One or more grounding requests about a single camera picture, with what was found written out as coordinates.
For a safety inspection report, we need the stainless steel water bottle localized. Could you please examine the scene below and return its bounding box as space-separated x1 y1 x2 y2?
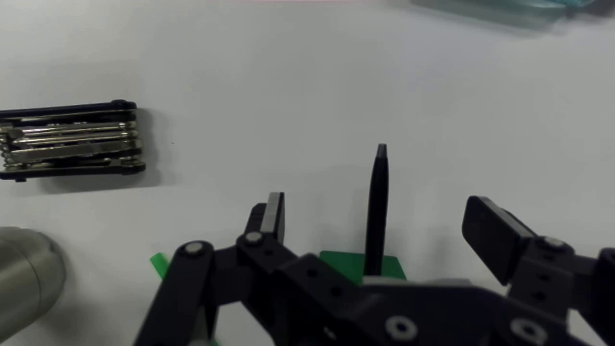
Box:
0 228 66 343

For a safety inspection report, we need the green straw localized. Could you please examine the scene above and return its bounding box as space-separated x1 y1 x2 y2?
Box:
149 253 168 280

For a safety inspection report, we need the green block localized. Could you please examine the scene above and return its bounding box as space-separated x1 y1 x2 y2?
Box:
318 251 407 285

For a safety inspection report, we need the black pen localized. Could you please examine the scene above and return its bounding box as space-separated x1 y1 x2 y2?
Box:
362 145 387 278

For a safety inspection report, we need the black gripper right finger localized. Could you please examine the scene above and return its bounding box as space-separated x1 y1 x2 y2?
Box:
460 197 615 346

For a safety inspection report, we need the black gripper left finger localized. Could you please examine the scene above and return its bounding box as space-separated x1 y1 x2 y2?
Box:
132 191 303 346

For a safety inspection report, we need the black folding multi-tool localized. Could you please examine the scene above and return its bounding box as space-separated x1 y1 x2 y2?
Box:
0 101 145 184

